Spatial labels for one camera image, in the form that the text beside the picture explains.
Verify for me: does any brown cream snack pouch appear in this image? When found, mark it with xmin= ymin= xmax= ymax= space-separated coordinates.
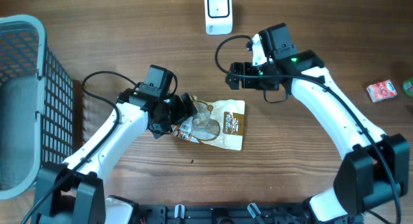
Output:
xmin=172 ymin=96 xmax=245 ymax=150

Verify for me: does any red Kleenex tissue pack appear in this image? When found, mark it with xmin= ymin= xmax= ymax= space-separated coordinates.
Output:
xmin=367 ymin=79 xmax=398 ymax=103

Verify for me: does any green drink bottle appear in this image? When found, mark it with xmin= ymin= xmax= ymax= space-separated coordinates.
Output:
xmin=403 ymin=77 xmax=413 ymax=97

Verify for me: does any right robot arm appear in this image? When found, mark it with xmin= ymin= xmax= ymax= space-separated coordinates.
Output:
xmin=225 ymin=23 xmax=410 ymax=223

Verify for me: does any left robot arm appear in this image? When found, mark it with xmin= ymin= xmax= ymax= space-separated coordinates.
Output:
xmin=22 ymin=65 xmax=196 ymax=223

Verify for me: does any white barcode scanner box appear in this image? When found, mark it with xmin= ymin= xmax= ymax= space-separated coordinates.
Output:
xmin=204 ymin=0 xmax=233 ymax=36

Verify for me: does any grey plastic mesh basket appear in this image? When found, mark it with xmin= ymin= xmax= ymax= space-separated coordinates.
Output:
xmin=1 ymin=14 xmax=75 ymax=200

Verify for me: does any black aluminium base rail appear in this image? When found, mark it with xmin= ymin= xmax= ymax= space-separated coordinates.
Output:
xmin=131 ymin=202 xmax=320 ymax=224

